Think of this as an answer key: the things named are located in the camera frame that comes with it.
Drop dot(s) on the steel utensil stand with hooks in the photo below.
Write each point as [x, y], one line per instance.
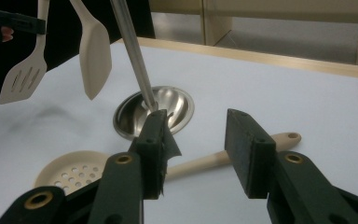
[130, 40]

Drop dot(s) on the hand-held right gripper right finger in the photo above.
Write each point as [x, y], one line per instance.
[251, 155]

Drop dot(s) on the white table sheet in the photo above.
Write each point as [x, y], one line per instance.
[261, 87]

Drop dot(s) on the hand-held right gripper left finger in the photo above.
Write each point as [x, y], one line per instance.
[150, 155]

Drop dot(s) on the black curtain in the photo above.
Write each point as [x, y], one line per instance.
[62, 37]

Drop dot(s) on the beige wooden desk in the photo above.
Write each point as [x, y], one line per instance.
[217, 25]

